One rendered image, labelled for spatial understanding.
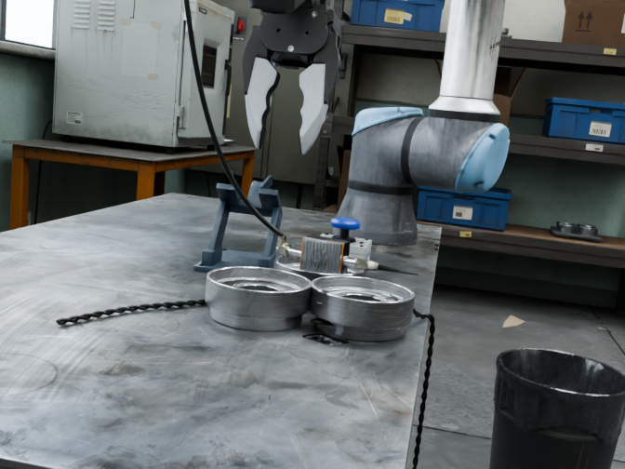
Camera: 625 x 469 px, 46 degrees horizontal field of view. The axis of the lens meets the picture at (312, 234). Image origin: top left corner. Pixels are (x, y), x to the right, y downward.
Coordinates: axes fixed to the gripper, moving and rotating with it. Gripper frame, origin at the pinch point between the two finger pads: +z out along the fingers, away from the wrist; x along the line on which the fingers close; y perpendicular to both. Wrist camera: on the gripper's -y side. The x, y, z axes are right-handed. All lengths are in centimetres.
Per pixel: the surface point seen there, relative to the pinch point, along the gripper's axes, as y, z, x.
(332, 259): 5.9, 12.0, -6.2
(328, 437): -26.3, 21.6, -12.6
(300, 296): -4.9, 15.3, -5.3
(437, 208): 354, -3, -9
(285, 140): 374, -33, 90
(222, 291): -7.4, 15.7, 1.7
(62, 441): -33.5, 22.7, 2.4
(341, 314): -5.3, 16.2, -9.5
